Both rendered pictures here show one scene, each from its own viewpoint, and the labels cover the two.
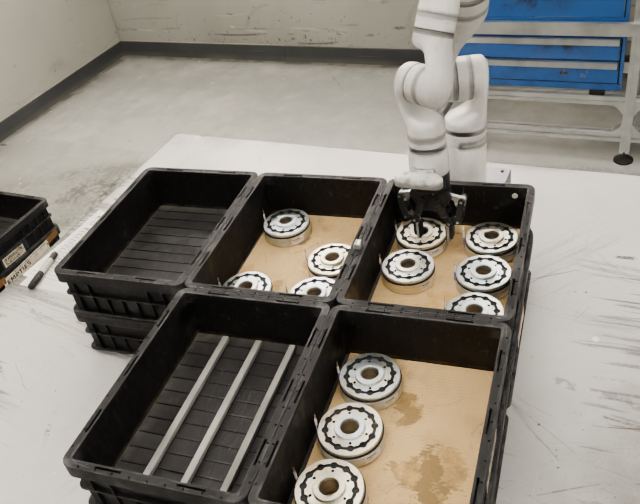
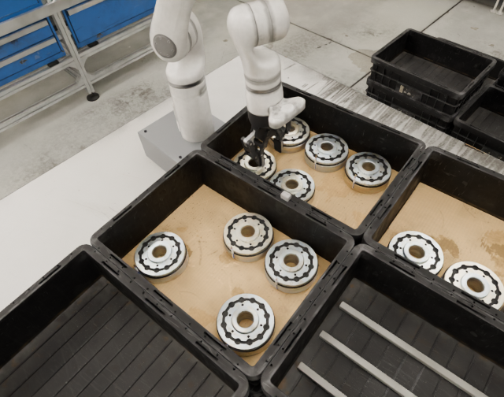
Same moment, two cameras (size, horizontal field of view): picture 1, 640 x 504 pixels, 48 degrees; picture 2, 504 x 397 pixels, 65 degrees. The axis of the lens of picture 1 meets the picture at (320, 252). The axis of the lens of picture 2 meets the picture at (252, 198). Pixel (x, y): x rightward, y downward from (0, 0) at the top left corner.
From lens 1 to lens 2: 1.10 m
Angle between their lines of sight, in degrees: 52
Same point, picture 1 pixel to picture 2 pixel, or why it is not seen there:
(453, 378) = (417, 208)
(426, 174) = (287, 102)
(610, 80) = (56, 51)
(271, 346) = (327, 324)
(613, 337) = not seen: hidden behind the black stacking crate
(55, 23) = not seen: outside the picture
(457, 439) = (479, 227)
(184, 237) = (79, 372)
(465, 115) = (191, 64)
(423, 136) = (277, 71)
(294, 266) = (220, 270)
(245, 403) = (399, 371)
